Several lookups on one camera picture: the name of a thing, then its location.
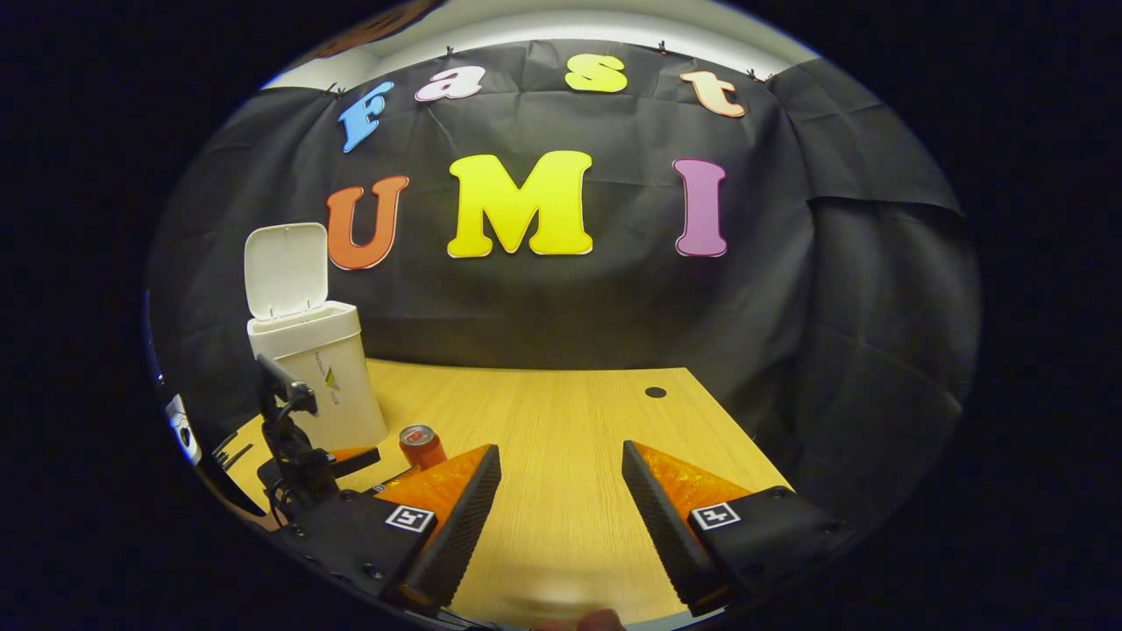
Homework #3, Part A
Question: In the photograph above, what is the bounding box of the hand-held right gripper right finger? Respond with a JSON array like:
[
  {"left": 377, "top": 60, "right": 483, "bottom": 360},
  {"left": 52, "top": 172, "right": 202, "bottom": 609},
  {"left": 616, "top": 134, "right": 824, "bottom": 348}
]
[{"left": 622, "top": 440, "right": 856, "bottom": 617}]

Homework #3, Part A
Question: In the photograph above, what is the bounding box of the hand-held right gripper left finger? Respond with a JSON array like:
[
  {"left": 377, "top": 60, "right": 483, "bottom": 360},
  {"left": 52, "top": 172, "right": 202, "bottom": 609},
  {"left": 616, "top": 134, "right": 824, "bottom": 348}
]
[{"left": 294, "top": 443, "right": 503, "bottom": 612}]

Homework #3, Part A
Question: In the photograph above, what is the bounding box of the red pop can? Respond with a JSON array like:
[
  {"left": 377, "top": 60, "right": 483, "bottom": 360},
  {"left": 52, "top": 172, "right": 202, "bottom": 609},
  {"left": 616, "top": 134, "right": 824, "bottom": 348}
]
[{"left": 399, "top": 424, "right": 448, "bottom": 472}]

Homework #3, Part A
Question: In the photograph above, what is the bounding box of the white desktop garbage bin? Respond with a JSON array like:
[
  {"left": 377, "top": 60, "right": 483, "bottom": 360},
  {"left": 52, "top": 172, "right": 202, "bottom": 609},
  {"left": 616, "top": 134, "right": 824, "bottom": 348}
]
[{"left": 244, "top": 222, "right": 389, "bottom": 452}]

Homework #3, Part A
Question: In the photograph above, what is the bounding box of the wooden desktop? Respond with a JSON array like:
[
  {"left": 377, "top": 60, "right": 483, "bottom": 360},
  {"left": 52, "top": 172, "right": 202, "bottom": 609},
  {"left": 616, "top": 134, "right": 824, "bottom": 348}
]
[{"left": 215, "top": 358, "right": 794, "bottom": 630}]

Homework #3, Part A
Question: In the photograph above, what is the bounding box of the black backdrop cloth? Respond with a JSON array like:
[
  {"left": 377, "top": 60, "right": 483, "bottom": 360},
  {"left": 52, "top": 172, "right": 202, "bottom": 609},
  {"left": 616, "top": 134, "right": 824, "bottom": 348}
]
[{"left": 145, "top": 39, "right": 983, "bottom": 544}]

